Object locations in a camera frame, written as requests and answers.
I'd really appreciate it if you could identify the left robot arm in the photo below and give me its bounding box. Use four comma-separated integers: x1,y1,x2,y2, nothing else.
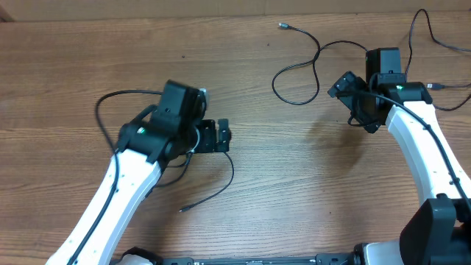
47,80,232,264

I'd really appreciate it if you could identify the black aluminium mounting rail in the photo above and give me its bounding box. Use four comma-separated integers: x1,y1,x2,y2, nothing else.
110,246,365,265

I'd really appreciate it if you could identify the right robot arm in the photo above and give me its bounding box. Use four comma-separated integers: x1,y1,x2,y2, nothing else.
328,48,470,264

